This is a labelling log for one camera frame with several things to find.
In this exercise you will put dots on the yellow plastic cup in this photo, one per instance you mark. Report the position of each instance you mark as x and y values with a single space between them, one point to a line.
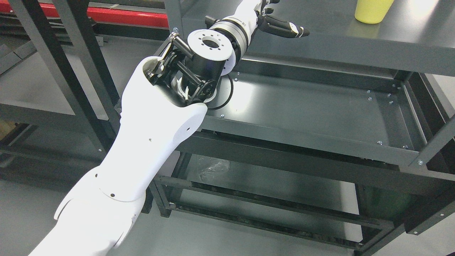
372 11

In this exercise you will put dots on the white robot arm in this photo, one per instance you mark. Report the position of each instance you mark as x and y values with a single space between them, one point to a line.
163 104

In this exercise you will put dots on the dark grey metal shelf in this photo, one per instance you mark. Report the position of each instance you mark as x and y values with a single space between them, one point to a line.
338 137

